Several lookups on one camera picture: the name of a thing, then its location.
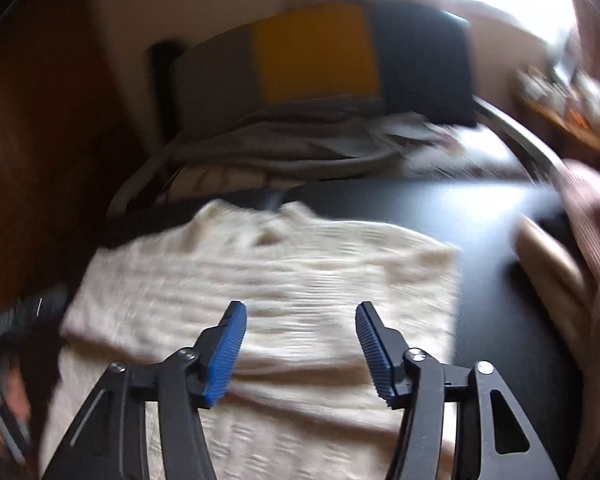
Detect cluttered side shelf items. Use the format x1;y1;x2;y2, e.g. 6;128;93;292
515;44;600;134

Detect cream knitted sweater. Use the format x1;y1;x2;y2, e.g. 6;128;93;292
40;200;462;479

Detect grey yellow black cushion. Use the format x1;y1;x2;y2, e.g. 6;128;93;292
148;1;477;143

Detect grey blanket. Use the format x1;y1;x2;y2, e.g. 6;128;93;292
108;96;462;217

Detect pink brown clothes pile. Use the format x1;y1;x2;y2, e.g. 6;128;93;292
514;160;600;479

